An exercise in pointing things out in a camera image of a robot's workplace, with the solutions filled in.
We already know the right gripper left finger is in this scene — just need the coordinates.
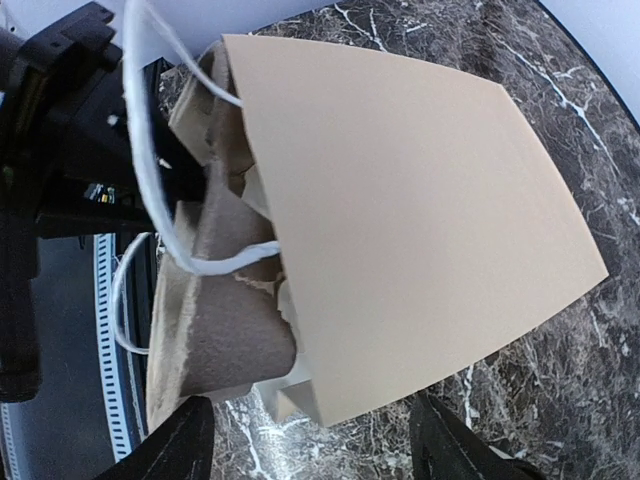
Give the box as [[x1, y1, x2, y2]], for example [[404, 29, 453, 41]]
[[96, 396, 215, 480]]

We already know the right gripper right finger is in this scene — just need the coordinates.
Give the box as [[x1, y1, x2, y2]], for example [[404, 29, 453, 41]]
[[409, 392, 543, 480]]

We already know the brown pulp cup carrier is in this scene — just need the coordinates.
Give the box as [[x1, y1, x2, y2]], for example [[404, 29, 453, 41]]
[[144, 42, 301, 436]]

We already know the brown paper bag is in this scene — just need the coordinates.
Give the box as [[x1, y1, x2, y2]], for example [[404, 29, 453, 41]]
[[110, 0, 610, 429]]

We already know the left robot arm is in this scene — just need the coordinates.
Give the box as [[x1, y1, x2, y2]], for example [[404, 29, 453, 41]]
[[1, 2, 152, 403]]

